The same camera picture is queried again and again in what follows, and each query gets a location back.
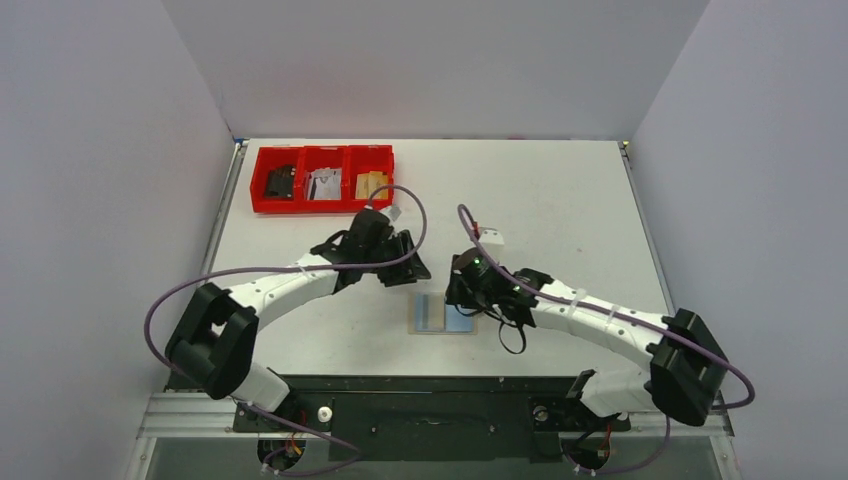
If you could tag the yellow cards in bin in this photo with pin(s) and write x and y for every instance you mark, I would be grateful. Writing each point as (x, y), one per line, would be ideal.
(367, 182)

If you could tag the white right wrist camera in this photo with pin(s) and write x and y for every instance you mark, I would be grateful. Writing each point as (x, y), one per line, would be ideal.
(490, 238)

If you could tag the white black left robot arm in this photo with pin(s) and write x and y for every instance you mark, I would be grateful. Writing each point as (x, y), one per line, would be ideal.
(213, 342)

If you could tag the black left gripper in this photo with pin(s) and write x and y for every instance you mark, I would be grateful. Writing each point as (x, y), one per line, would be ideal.
(402, 256)

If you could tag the black cards in bin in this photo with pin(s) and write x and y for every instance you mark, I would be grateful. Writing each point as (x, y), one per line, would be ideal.
(280, 183)

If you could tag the white cards in bin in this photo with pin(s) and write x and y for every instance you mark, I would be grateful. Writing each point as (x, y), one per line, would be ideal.
(324, 184)

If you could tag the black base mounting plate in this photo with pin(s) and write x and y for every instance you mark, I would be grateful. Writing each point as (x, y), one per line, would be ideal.
(500, 417)

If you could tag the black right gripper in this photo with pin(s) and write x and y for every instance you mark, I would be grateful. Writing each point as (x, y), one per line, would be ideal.
(460, 291)

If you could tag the red three-compartment bin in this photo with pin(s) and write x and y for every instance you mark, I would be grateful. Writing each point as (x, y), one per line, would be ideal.
(352, 159)

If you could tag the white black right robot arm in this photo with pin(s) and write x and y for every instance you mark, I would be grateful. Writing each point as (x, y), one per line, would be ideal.
(676, 364)

